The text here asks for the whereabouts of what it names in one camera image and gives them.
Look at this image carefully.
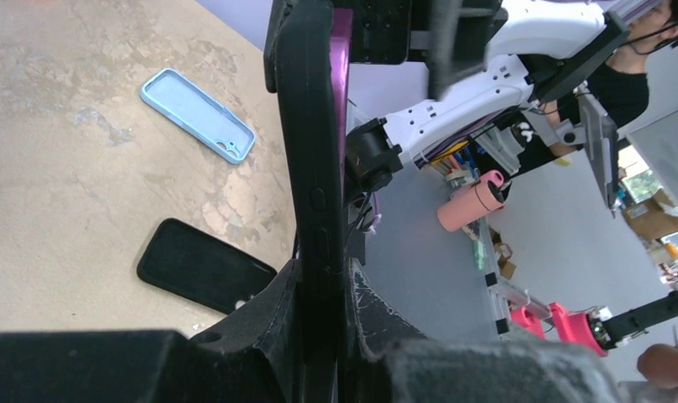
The light blue phone case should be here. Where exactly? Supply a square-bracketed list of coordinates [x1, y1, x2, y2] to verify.
[139, 68, 256, 165]

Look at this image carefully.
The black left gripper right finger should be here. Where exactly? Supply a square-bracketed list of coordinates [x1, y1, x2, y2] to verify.
[347, 259, 622, 402]

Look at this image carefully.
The pink cylinder bottle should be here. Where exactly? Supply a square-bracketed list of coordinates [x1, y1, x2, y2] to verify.
[436, 170, 504, 233]

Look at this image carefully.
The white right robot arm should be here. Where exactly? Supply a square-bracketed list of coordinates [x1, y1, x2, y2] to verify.
[335, 1, 628, 200]

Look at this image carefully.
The person in black shirt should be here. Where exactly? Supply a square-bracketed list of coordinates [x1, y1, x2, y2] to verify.
[483, 0, 678, 179]

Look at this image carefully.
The pink robot part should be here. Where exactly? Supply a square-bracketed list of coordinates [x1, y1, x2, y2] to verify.
[510, 303, 608, 357]

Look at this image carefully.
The purple phone black screen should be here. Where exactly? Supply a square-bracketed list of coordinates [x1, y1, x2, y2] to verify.
[330, 8, 353, 182]

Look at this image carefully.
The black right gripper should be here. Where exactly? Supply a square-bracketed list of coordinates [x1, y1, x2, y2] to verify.
[350, 0, 509, 99]

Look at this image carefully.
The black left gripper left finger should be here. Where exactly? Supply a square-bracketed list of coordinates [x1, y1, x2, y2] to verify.
[0, 260, 300, 402]

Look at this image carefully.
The black phone case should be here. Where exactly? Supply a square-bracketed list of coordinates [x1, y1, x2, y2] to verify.
[137, 217, 277, 315]
[264, 1, 346, 402]

